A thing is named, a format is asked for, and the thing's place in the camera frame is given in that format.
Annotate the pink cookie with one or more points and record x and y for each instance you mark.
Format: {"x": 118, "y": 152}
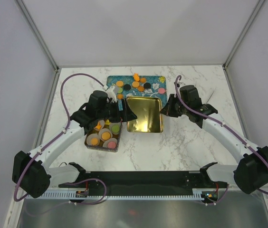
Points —
{"x": 111, "y": 145}
{"x": 161, "y": 90}

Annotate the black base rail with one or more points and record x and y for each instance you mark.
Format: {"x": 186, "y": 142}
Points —
{"x": 148, "y": 183}

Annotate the green cookie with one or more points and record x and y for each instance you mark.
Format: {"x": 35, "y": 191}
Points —
{"x": 120, "y": 90}
{"x": 115, "y": 129}

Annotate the black sandwich cookie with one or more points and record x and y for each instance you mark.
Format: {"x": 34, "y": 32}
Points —
{"x": 147, "y": 85}
{"x": 126, "y": 87}

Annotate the orange round cookie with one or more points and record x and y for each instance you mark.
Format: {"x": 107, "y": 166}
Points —
{"x": 119, "y": 83}
{"x": 94, "y": 141}
{"x": 135, "y": 84}
{"x": 105, "y": 136}

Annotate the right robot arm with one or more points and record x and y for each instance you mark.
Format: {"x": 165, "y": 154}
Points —
{"x": 251, "y": 171}

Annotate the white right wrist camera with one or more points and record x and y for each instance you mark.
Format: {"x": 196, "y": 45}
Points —
{"x": 180, "y": 83}

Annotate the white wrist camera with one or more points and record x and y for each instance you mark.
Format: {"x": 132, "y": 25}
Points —
{"x": 111, "y": 91}
{"x": 180, "y": 83}

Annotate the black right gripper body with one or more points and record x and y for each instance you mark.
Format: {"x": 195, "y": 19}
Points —
{"x": 176, "y": 108}

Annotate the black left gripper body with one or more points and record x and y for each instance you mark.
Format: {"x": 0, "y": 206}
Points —
{"x": 109, "y": 112}

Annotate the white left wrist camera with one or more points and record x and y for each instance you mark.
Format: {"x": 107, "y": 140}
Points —
{"x": 111, "y": 91}

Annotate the white paper cup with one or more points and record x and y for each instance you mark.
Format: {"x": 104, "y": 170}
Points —
{"x": 102, "y": 123}
{"x": 104, "y": 130}
{"x": 110, "y": 126}
{"x": 106, "y": 142}
{"x": 94, "y": 135}

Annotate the orange fish cookie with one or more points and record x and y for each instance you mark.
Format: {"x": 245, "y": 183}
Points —
{"x": 136, "y": 77}
{"x": 98, "y": 127}

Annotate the square cookie tin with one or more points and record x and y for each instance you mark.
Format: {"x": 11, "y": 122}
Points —
{"x": 100, "y": 146}

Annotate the gold tin lid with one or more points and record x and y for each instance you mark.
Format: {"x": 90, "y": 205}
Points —
{"x": 147, "y": 110}

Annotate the orange fish cookie on tray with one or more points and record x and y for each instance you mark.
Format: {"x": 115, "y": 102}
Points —
{"x": 136, "y": 77}

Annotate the teal floral tray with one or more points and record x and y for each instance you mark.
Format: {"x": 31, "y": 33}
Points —
{"x": 155, "y": 81}

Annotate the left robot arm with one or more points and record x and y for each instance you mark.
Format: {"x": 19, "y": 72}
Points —
{"x": 32, "y": 170}

